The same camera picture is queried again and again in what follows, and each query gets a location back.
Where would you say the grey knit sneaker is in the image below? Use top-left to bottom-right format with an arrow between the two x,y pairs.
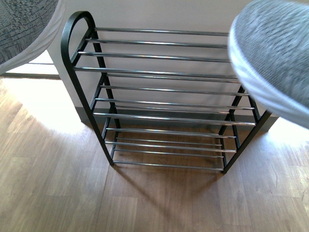
228,0 -> 309,128
0,0 -> 66,74

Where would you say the black metal shoe rack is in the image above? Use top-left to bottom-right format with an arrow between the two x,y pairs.
61,11 -> 270,173

